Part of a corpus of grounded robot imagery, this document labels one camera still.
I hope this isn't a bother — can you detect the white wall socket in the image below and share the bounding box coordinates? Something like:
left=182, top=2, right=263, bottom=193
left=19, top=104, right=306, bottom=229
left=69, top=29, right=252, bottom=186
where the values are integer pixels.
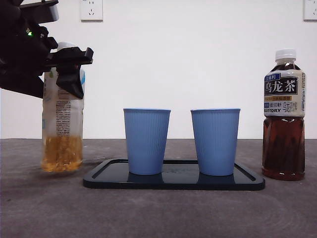
left=80, top=0, right=104, bottom=22
left=303, top=0, right=317, bottom=21

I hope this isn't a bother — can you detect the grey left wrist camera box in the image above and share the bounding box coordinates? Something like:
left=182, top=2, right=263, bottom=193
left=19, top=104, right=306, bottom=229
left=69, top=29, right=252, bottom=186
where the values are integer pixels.
left=19, top=0, right=59, bottom=24

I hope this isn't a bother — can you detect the pale jasmine tea bottle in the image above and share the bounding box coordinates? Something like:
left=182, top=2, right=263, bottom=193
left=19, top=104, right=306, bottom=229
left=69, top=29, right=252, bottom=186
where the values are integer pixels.
left=41, top=41, right=86, bottom=174

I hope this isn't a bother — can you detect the dark oolong tea bottle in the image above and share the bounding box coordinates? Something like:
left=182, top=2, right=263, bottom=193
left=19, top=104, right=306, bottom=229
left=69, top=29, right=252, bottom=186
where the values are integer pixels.
left=261, top=48, right=306, bottom=181

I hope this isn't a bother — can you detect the dark navy rectangular tray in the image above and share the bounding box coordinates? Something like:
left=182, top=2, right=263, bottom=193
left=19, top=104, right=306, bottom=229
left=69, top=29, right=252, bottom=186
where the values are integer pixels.
left=82, top=158, right=266, bottom=191

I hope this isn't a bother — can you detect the blue ribbed plastic cup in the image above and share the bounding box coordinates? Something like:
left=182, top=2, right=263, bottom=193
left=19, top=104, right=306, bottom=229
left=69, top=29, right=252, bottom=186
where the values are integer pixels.
left=123, top=108, right=172, bottom=176
left=190, top=108, right=241, bottom=177

